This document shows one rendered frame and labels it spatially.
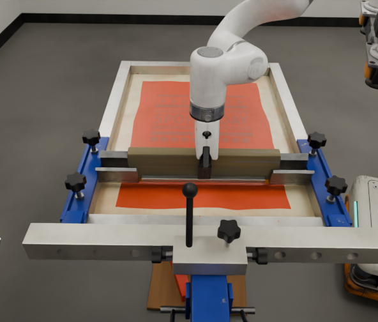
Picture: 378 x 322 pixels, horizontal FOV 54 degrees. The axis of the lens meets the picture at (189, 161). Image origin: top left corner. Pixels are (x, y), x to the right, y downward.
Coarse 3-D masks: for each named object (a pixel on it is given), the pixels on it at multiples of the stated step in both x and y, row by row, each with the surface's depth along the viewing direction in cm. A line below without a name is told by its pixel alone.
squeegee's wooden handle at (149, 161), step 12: (132, 156) 85; (144, 156) 85; (156, 156) 85; (168, 156) 85; (180, 156) 85; (192, 156) 85; (228, 156) 85; (240, 156) 85; (252, 156) 85; (264, 156) 85; (276, 156) 85; (144, 168) 87; (156, 168) 87; (168, 168) 87; (180, 168) 87; (192, 168) 87; (216, 168) 87; (228, 168) 87; (240, 168) 87; (252, 168) 87; (264, 168) 87; (276, 168) 87
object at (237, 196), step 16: (256, 96) 125; (256, 112) 117; (256, 128) 111; (224, 144) 105; (240, 144) 105; (256, 144) 105; (272, 144) 105; (208, 192) 90; (224, 192) 90; (240, 192) 90; (256, 192) 90; (272, 192) 90; (240, 208) 86; (256, 208) 86; (272, 208) 86; (288, 208) 86
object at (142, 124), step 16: (144, 96) 124; (144, 112) 117; (144, 128) 110; (144, 144) 104; (160, 144) 104; (176, 144) 104; (192, 144) 104; (128, 192) 90; (144, 192) 90; (160, 192) 90; (176, 192) 90; (144, 208) 86; (160, 208) 86; (176, 208) 86
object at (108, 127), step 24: (120, 72) 130; (144, 72) 136; (168, 72) 136; (120, 96) 117; (288, 96) 118; (288, 120) 108; (96, 192) 87; (312, 192) 86; (96, 216) 79; (120, 216) 79; (144, 216) 80; (168, 216) 80; (216, 216) 80; (240, 216) 80
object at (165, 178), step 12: (144, 180) 88; (156, 180) 88; (168, 180) 88; (180, 180) 88; (192, 180) 88; (204, 180) 88; (216, 180) 88; (228, 180) 88; (240, 180) 88; (252, 180) 88; (264, 180) 88
